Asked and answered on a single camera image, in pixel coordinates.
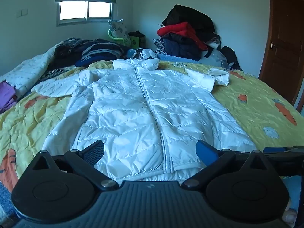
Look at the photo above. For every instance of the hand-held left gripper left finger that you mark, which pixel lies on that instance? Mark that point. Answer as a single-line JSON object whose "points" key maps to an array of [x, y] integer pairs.
{"points": [[96, 150]]}

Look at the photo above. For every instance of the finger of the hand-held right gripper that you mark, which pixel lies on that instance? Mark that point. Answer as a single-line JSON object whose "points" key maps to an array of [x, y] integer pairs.
{"points": [[273, 150]]}

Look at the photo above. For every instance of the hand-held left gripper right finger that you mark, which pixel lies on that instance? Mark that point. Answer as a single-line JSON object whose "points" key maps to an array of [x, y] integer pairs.
{"points": [[204, 152]]}

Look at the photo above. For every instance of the white puffer jacket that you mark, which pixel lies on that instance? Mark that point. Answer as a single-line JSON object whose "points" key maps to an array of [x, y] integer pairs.
{"points": [[133, 114]]}

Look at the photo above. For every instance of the pile of dark clothes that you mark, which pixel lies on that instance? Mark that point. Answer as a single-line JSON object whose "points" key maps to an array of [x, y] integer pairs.
{"points": [[99, 49]]}

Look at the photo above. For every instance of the yellow printed blanket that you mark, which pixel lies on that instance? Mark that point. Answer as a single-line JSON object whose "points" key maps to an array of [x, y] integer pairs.
{"points": [[249, 104]]}

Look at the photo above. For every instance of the black white striped cloth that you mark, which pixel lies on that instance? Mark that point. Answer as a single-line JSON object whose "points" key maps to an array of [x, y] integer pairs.
{"points": [[53, 73]]}

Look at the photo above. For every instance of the white plastic bag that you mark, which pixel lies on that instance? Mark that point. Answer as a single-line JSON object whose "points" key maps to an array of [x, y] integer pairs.
{"points": [[215, 57]]}

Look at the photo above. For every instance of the black bag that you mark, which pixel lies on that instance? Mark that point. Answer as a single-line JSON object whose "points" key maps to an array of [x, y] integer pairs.
{"points": [[230, 54]]}

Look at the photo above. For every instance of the purple cloth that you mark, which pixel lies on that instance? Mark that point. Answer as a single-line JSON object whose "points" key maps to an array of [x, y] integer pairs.
{"points": [[7, 95]]}

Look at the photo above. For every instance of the navy puffer jacket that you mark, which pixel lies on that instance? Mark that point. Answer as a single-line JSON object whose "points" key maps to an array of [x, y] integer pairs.
{"points": [[180, 48]]}

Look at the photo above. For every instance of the white printed quilt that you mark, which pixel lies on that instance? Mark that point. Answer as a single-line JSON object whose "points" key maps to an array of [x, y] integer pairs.
{"points": [[23, 71]]}

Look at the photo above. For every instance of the white grey garment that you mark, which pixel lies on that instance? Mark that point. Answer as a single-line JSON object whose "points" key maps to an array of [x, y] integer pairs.
{"points": [[212, 43]]}

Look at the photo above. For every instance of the black white crumpled garment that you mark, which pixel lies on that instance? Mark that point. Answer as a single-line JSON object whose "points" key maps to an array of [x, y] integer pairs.
{"points": [[144, 53]]}

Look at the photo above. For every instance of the brown wooden door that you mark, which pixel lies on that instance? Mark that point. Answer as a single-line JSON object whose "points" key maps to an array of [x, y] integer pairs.
{"points": [[285, 40]]}

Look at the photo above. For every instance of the houndstooth cloth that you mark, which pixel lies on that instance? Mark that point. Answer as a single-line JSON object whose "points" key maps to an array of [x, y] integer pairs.
{"points": [[159, 46]]}

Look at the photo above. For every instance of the green plastic chair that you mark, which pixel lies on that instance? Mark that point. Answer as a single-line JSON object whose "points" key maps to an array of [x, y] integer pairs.
{"points": [[136, 43]]}

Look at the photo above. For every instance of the dark cloth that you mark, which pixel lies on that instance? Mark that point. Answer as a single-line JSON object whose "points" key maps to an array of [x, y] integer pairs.
{"points": [[136, 34]]}

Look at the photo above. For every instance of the printed pillow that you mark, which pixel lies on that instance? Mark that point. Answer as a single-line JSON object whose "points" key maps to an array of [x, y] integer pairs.
{"points": [[118, 29]]}

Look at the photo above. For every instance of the red jacket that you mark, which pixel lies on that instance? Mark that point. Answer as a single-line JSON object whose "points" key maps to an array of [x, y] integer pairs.
{"points": [[180, 29]]}

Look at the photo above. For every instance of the black jacket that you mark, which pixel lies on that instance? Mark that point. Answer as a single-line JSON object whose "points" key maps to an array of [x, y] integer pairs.
{"points": [[190, 16]]}

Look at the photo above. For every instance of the sliding window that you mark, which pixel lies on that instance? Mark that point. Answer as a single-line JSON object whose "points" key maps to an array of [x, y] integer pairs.
{"points": [[73, 10]]}

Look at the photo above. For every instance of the white wall switch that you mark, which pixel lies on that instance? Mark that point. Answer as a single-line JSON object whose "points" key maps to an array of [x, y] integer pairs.
{"points": [[23, 13]]}

